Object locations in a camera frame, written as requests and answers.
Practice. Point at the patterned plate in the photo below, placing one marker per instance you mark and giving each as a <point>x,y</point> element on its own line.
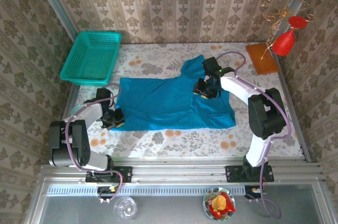
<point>207,204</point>

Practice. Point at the teal plastic basket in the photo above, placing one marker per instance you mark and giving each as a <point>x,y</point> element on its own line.
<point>89,57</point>

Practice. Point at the steel tray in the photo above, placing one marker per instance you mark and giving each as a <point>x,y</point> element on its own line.
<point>171,208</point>

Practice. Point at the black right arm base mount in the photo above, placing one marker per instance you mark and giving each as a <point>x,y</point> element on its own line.
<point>232,173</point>

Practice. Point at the aluminium table frame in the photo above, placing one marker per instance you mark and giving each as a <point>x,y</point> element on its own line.
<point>171,171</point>

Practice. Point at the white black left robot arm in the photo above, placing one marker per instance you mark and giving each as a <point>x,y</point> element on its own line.
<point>89,113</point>

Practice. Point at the small black electronics box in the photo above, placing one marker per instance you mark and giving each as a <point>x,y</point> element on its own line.
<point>252,192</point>
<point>105,190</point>

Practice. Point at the red wine glass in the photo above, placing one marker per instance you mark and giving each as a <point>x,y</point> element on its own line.
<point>283,43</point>

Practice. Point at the brown wooden base board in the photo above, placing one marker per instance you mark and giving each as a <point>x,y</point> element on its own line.
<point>262,60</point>

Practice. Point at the yellow snack piece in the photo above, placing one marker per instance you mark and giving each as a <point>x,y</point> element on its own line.
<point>218,203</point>

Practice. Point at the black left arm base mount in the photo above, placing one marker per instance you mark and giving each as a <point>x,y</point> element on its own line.
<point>126,173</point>

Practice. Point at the red snack packet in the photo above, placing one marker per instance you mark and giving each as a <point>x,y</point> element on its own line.
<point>227,208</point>

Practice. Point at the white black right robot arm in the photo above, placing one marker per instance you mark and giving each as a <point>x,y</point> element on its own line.
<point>237,84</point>

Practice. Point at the blue t-shirt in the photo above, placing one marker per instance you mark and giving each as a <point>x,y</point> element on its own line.
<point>163,102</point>

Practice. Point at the clear plastic cup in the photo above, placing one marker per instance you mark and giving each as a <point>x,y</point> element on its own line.
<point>125,208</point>

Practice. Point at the floral tablecloth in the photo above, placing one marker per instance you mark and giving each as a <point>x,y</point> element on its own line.
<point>185,142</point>

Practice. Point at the pale teal cup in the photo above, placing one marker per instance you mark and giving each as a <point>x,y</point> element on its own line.
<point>76,110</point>

